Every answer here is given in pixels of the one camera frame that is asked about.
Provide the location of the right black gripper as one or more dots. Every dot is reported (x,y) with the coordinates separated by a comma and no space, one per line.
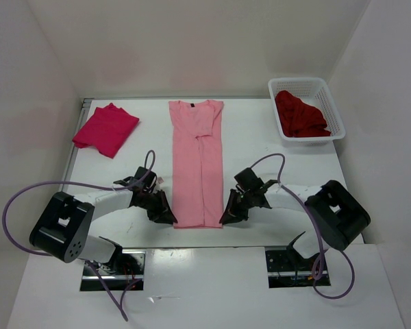
(231,213)

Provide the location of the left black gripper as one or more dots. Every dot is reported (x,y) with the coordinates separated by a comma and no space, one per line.
(163,214)

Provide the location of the light pink t shirt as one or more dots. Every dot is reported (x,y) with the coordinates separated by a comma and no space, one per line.
(197,192)

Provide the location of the magenta red t shirt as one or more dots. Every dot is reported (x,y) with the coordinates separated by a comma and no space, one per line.
(106,130)

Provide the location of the dark red t shirt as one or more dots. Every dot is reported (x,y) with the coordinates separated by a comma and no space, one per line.
(298,119)

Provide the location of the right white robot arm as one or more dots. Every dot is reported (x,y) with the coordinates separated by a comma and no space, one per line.
(338,217)

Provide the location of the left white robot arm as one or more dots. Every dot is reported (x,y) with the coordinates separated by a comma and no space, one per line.
(62,230)

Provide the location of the white plastic basket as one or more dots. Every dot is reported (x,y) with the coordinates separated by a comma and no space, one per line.
(315,92)

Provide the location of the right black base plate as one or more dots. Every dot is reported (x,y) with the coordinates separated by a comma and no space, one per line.
(286,269)

